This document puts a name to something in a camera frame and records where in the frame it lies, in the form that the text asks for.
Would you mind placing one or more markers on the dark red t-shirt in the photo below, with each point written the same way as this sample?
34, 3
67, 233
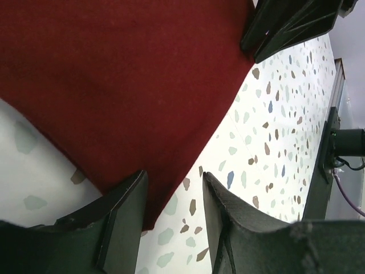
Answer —
121, 86

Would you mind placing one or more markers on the aluminium frame rail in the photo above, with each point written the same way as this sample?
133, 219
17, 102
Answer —
337, 88

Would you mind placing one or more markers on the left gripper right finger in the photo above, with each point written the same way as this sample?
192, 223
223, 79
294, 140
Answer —
243, 239

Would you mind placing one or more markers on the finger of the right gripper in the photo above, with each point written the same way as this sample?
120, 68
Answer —
269, 16
309, 26

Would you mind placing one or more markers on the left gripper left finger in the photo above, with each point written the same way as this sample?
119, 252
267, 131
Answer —
101, 237

